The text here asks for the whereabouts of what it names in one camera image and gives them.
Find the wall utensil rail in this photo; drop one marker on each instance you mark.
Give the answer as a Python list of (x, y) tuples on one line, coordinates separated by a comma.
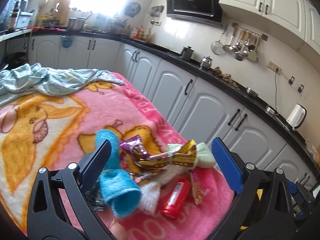
[(250, 33)]

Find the dark foil wrapper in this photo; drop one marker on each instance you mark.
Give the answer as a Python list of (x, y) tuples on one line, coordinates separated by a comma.
[(96, 201)]

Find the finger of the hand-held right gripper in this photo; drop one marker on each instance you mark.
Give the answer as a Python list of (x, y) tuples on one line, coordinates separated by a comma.
[(292, 190)]

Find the blue knitted cloth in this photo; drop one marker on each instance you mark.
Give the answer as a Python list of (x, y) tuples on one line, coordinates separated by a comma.
[(117, 187)]

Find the hanging kitchen tools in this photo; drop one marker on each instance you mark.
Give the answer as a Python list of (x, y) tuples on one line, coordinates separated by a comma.
[(156, 12)]

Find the pile of ginger roots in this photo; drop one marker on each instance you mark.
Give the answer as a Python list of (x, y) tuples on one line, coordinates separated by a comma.
[(225, 76)]

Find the steel teapot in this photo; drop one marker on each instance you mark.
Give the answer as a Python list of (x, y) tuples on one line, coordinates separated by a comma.
[(206, 62)]

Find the wall power socket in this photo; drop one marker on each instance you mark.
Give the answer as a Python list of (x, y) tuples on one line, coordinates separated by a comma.
[(273, 66)]

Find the black range hood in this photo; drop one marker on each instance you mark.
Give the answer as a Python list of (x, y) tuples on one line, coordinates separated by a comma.
[(192, 2)]

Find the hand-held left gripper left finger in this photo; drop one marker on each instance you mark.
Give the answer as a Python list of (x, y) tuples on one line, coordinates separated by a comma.
[(100, 155)]

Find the steel stockpot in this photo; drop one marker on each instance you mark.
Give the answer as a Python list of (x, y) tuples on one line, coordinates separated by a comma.
[(76, 24)]

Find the white fringed cloth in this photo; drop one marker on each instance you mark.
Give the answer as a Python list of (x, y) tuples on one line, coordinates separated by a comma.
[(150, 195)]

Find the steel bowl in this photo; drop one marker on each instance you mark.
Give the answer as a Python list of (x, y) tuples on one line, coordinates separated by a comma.
[(251, 92)]

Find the steel ladle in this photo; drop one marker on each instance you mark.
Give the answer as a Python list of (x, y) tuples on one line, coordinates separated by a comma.
[(239, 56), (227, 47), (237, 46)]

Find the yellow purple strip wrapper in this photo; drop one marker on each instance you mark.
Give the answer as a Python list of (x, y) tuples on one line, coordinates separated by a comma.
[(197, 187)]

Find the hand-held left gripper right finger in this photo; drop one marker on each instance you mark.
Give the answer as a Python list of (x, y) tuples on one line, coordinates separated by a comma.
[(227, 165)]

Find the yellow snack wrapper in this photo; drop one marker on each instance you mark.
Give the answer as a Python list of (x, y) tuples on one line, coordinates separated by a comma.
[(175, 158)]

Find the clear plastic bag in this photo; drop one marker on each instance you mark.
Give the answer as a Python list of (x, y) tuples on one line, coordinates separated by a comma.
[(313, 152)]

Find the white kitchen cabinets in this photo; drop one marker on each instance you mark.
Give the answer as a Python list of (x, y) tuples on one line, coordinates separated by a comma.
[(280, 5), (207, 105)]

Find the light blue crumpled cloth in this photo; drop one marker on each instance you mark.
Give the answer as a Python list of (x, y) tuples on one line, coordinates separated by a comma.
[(50, 80)]

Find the wooden cutting board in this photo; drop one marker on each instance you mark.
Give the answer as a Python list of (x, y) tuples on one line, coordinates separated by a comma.
[(62, 10)]

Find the pink printed blanket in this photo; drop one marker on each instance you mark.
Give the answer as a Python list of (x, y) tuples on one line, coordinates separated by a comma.
[(112, 105)]

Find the white upper kitchen cabinets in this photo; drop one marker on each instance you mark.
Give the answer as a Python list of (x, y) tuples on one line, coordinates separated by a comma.
[(280, 5)]

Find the small round fan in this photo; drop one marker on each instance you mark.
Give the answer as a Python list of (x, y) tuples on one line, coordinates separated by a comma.
[(132, 9)]

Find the dark lidded pot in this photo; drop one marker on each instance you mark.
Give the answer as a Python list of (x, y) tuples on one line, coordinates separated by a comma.
[(187, 53)]

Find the black wall hook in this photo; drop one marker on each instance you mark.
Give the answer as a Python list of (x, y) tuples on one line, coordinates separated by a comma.
[(301, 88), (291, 80)]

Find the red bottle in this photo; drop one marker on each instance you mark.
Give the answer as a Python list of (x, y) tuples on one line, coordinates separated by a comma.
[(175, 200)]

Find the blue hanging basket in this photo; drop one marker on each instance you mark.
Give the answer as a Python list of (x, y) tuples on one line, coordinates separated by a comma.
[(67, 42)]

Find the white electric kettle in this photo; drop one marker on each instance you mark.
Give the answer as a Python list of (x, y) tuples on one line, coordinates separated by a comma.
[(295, 116)]

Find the white lower kitchen cabinets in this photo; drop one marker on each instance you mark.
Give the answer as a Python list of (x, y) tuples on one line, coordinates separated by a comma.
[(207, 105)]

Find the light green bow cloth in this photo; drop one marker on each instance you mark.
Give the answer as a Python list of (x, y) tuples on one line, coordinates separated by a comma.
[(203, 155)]

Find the purple foil wrapper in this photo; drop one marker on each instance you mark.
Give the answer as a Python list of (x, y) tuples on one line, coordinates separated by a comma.
[(132, 147)]

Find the row of condiment bottles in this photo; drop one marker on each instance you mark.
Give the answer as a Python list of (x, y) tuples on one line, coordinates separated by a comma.
[(138, 33)]

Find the person's left hand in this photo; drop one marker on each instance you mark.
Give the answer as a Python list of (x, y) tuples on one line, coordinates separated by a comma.
[(118, 230)]

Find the pale spatula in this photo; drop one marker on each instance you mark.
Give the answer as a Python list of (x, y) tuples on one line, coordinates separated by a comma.
[(253, 55)]

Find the black kitchen countertop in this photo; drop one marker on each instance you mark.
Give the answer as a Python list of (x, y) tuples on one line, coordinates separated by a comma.
[(262, 106)]

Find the light blue storage box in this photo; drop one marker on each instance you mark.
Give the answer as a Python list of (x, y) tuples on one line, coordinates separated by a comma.
[(25, 19)]

